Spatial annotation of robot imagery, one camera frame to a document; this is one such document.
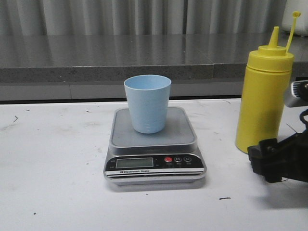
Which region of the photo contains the yellow squeeze bottle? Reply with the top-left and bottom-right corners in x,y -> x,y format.
235,11 -> 301,153

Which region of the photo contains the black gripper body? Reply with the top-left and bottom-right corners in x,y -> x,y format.
248,131 -> 308,183

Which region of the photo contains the silver digital kitchen scale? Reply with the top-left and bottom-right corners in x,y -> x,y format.
103,107 -> 207,191

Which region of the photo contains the grey stone counter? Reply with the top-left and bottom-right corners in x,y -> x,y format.
0,32 -> 308,101

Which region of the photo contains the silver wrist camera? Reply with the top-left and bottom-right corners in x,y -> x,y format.
283,80 -> 308,107

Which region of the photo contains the white appliance on counter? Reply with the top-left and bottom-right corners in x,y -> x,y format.
281,0 -> 308,37

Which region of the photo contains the light blue plastic cup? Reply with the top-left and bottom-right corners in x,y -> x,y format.
124,75 -> 171,134

